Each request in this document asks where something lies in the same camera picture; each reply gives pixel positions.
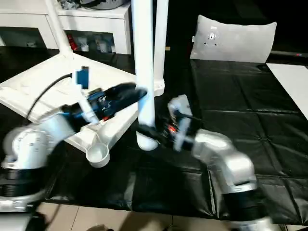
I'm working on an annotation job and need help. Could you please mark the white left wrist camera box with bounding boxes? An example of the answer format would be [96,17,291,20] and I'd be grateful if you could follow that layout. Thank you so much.
[72,66,99,126]

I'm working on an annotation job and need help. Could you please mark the white flat board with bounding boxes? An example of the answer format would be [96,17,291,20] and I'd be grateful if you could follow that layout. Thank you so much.
[266,63,308,121]

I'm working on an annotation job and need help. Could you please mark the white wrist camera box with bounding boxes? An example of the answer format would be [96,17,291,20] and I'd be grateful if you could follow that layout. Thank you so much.
[72,66,99,126]
[167,94,193,152]

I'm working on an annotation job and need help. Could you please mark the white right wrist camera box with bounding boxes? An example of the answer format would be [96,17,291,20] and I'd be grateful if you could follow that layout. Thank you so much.
[167,94,193,152]

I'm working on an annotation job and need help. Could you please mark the black mat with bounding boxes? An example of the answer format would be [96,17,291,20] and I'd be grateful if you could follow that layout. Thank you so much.
[0,45,308,227]

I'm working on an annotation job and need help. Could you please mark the black case with gold label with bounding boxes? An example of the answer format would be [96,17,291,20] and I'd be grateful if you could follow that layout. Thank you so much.
[131,0,200,61]

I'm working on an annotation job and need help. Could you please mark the grey pillow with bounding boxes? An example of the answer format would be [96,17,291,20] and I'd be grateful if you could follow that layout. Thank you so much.
[190,14,277,64]

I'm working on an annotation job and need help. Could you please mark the white plastic table top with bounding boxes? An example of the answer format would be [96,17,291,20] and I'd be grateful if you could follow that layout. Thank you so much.
[0,51,166,168]

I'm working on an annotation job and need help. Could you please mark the white glass-door cabinet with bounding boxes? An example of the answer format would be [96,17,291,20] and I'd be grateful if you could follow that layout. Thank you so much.
[0,0,132,55]

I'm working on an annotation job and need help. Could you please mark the white plastic table leg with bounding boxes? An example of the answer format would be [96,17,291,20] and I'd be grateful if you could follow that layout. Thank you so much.
[153,0,169,84]
[45,0,75,60]
[131,0,158,151]

